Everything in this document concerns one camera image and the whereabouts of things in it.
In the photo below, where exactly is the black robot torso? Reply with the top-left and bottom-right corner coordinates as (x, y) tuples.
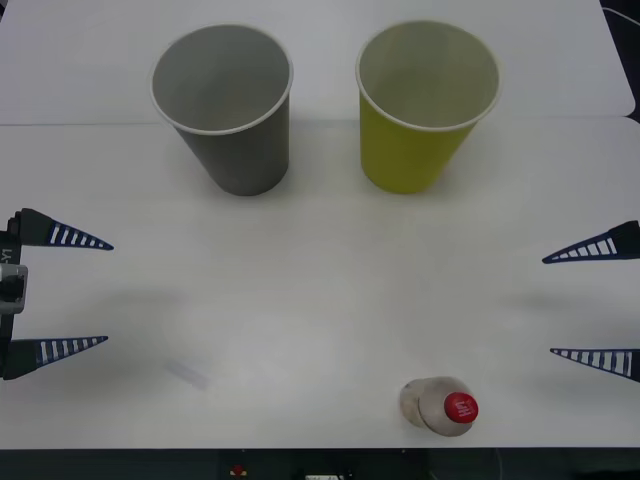
(0, 447), (640, 480)

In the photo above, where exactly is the clear plastic bottle red cap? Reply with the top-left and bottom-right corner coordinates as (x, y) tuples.
(398, 375), (480, 439)

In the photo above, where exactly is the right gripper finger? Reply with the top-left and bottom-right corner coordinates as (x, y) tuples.
(549, 347), (640, 384)
(542, 220), (640, 265)

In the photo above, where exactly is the yellow-green plastic waste bin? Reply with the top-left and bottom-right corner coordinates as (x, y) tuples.
(355, 19), (502, 195)

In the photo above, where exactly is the grey plastic waste bin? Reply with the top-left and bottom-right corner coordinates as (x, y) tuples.
(149, 24), (295, 197)

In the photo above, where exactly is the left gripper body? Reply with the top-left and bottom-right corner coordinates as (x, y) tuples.
(0, 212), (24, 379)

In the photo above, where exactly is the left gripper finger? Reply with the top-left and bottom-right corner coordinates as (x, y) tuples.
(2, 335), (110, 382)
(14, 207), (115, 252)

